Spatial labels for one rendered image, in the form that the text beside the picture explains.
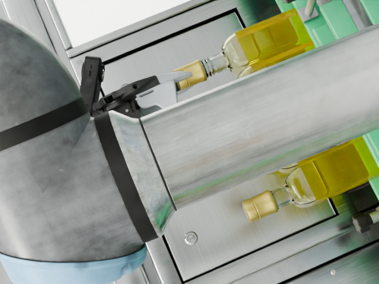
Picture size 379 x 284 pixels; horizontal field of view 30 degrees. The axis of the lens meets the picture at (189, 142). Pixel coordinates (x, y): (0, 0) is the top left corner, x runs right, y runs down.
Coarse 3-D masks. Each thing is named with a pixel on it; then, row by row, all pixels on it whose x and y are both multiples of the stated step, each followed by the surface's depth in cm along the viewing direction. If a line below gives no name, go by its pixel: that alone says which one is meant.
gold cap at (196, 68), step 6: (198, 60) 109; (186, 66) 108; (192, 66) 108; (198, 66) 108; (192, 72) 108; (198, 72) 108; (204, 72) 108; (192, 78) 108; (198, 78) 108; (204, 78) 109; (180, 84) 108; (186, 84) 108; (192, 84) 109
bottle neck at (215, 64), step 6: (216, 54) 110; (222, 54) 109; (204, 60) 109; (210, 60) 109; (216, 60) 109; (222, 60) 109; (204, 66) 108; (210, 66) 108; (216, 66) 109; (222, 66) 109; (210, 72) 109; (216, 72) 109
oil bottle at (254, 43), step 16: (288, 16) 109; (240, 32) 108; (256, 32) 108; (272, 32) 108; (288, 32) 108; (304, 32) 108; (224, 48) 108; (240, 48) 108; (256, 48) 107; (272, 48) 107; (240, 64) 108
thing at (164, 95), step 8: (176, 72) 107; (184, 72) 107; (160, 80) 105; (168, 80) 105; (176, 80) 106; (152, 88) 105; (160, 88) 106; (168, 88) 106; (136, 96) 106; (144, 96) 106; (152, 96) 106; (160, 96) 105; (168, 96) 105; (176, 96) 105; (144, 104) 105; (152, 104) 105; (160, 104) 105; (168, 104) 105
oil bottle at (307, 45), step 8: (288, 48) 108; (296, 48) 107; (304, 48) 107; (312, 48) 107; (272, 56) 107; (280, 56) 107; (288, 56) 107; (256, 64) 107; (264, 64) 107; (272, 64) 107; (240, 72) 108; (248, 72) 107
